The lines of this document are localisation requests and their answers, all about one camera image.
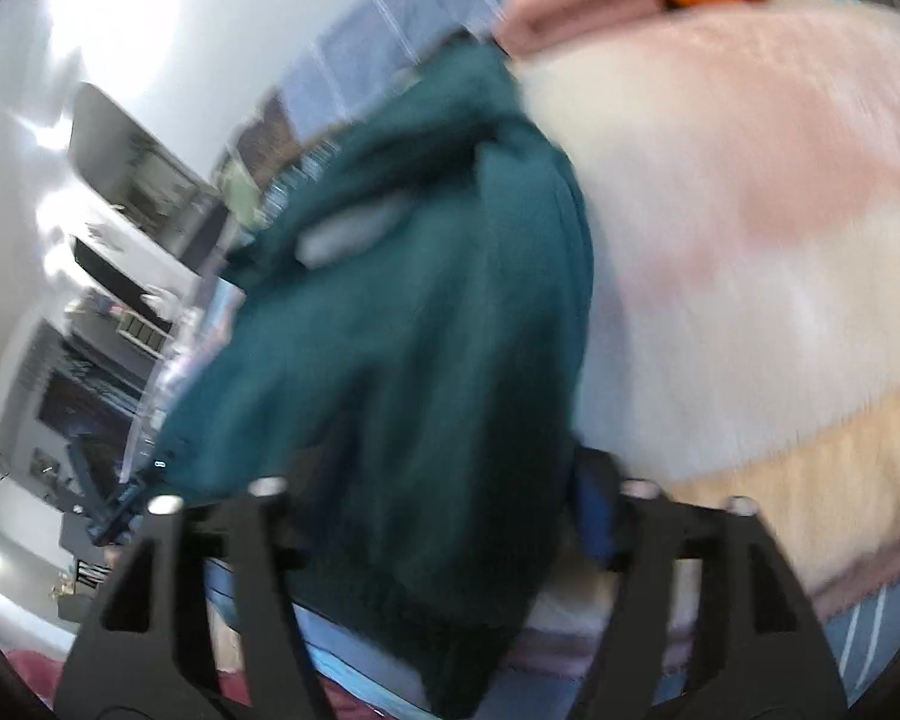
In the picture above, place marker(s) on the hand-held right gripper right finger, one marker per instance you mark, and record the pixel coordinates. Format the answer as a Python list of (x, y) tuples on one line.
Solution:
[(596, 517)]

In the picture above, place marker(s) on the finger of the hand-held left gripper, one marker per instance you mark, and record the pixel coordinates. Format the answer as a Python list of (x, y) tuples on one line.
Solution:
[(131, 502)]

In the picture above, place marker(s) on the teal fleece sweater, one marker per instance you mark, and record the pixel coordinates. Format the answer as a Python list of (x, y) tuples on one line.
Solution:
[(420, 352)]

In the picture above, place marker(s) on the arched doorway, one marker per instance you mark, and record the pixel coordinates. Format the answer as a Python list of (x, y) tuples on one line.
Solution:
[(142, 157)]

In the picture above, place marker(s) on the pink quilted jacket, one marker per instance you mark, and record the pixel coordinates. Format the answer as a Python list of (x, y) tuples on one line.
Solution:
[(570, 7)]

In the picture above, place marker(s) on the pastel plush blanket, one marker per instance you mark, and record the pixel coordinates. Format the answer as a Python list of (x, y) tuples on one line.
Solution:
[(720, 240)]

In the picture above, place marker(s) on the dark patterned blanket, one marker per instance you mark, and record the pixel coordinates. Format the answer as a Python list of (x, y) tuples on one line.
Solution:
[(270, 127)]

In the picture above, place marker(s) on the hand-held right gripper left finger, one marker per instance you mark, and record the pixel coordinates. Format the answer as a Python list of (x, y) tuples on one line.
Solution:
[(270, 540)]

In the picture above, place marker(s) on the blue plaid sheet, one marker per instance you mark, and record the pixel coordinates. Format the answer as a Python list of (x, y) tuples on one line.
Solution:
[(390, 52)]

